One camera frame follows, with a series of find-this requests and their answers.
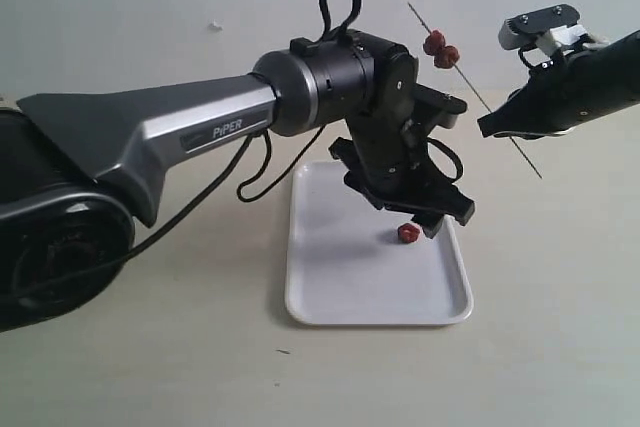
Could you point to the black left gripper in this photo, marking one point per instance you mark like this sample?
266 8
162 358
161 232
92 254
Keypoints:
392 160

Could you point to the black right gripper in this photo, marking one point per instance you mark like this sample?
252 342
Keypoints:
553 101

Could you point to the dark red date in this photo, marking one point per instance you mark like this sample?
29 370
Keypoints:
447 57

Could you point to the thin metal skewer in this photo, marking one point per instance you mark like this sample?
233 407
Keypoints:
457 68

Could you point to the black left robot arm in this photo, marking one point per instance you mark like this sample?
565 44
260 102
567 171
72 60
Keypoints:
80 171

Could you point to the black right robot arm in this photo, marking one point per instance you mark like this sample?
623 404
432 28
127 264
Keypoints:
612 77

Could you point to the white rectangular plastic tray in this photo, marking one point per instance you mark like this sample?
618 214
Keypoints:
347 268

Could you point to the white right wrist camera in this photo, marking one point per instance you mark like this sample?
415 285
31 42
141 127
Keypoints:
554 31

